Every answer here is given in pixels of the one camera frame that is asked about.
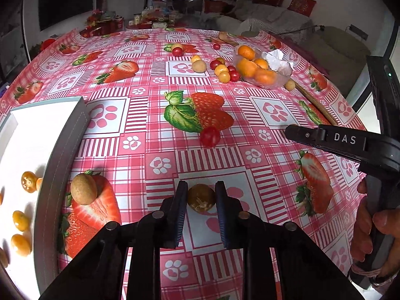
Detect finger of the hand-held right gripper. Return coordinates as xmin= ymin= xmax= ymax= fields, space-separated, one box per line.
xmin=284 ymin=124 xmax=367 ymax=161

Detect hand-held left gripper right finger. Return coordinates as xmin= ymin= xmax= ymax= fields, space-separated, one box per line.
xmin=215 ymin=180 xmax=365 ymax=300

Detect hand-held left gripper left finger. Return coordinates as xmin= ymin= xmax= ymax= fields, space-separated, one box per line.
xmin=39 ymin=180 xmax=189 ymax=300

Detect white shallow box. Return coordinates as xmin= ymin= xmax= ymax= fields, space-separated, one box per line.
xmin=0 ymin=96 xmax=87 ymax=291

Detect person's right hand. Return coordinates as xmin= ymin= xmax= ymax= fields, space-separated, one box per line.
xmin=350 ymin=179 xmax=400 ymax=278

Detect wooden back scratcher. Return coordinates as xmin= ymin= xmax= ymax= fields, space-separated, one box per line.
xmin=219 ymin=31 xmax=339 ymax=126

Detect clear glass bowl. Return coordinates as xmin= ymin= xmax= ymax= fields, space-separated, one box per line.
xmin=232 ymin=44 xmax=294 ymax=89

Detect olive armchair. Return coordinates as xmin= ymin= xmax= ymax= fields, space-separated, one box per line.
xmin=312 ymin=26 xmax=371 ymax=97

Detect crumpled white tissue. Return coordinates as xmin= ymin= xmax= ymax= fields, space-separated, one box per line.
xmin=261 ymin=49 xmax=293 ymax=76

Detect striped blanket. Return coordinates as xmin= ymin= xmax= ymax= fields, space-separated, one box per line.
xmin=240 ymin=17 xmax=313 ymax=43

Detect white sofa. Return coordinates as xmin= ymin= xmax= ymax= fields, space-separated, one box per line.
xmin=215 ymin=0 xmax=313 ymax=38

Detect table with food packages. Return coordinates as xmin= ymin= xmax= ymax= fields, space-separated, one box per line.
xmin=126 ymin=0 xmax=188 ymax=30

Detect red gift boxes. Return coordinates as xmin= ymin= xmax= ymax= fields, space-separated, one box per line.
xmin=79 ymin=9 xmax=124 ymax=38

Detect black television screen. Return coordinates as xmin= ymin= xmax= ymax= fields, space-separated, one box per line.
xmin=39 ymin=0 xmax=97 ymax=32

